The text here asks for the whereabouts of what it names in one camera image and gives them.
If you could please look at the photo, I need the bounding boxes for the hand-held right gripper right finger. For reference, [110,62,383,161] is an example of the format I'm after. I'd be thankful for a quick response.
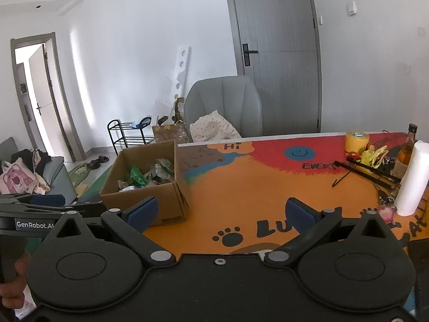
[265,197,394,269]

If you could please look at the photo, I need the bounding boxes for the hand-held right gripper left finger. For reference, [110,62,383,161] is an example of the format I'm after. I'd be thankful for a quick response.
[50,196,176,269]

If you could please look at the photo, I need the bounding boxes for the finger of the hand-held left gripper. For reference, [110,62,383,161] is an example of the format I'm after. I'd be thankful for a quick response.
[0,194,66,207]
[0,202,103,218]

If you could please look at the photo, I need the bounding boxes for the brown cardboard box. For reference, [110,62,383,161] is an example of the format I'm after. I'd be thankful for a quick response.
[100,139,190,227]

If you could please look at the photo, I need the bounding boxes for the white long snack packet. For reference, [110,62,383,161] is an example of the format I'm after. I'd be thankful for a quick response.
[117,179,141,192]

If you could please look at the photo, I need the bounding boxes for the green white snack packet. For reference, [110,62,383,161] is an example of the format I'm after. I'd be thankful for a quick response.
[155,158,175,175]

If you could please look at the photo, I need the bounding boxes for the person's left hand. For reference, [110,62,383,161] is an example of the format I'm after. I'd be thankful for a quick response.
[0,253,32,309]

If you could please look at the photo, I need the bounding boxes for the grey sofa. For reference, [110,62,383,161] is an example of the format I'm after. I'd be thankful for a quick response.
[0,137,77,205]

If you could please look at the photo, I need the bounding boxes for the pink printed tote bag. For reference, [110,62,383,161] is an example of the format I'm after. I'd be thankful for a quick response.
[0,161,39,195]

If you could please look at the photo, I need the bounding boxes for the green floor mat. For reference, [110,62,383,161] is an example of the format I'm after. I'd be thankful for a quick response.
[67,163,116,197]

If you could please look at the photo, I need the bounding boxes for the printed table mat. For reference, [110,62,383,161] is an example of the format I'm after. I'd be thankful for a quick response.
[72,131,429,319]

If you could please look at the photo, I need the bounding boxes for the dark clothes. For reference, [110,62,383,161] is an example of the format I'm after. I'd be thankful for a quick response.
[12,148,51,175]

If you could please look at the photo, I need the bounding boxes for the black shoe rack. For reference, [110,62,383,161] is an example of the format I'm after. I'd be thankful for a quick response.
[107,117,155,156]

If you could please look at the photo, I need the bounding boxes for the black clothes hanger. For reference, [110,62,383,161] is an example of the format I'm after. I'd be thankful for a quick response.
[332,161,403,188]

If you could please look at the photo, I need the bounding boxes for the brown box with plastic wrap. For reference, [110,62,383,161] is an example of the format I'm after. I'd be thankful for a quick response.
[151,97,190,145]

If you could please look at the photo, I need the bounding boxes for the key bunch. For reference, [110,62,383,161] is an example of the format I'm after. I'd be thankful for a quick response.
[379,188,399,207]

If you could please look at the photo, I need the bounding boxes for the yellow tape roll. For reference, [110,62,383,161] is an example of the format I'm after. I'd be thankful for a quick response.
[345,131,370,155]

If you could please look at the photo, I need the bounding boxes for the yellow crumpled bag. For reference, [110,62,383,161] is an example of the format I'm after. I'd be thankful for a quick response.
[347,145,389,166]

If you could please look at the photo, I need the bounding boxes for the dotted pillow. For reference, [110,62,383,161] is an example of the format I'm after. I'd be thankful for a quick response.
[189,110,242,141]

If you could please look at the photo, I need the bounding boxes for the open room door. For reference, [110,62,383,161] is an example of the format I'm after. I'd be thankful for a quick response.
[10,33,86,165]

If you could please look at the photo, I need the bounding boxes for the paper towel roll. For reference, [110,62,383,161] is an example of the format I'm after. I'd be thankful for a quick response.
[395,140,429,217]

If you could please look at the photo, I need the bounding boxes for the glass bottle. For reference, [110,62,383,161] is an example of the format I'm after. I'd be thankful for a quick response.
[394,123,418,180]

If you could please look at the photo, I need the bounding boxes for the grey armchair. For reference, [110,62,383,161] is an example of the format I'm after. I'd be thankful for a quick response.
[184,76,263,141]

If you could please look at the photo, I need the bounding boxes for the grey door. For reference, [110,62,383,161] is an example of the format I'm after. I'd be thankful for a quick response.
[223,0,322,138]

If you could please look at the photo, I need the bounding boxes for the white board with holes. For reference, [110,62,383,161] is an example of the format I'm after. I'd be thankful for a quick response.
[166,44,191,108]

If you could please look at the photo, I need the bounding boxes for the black door handle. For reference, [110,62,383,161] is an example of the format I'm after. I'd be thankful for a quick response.
[242,43,258,67]

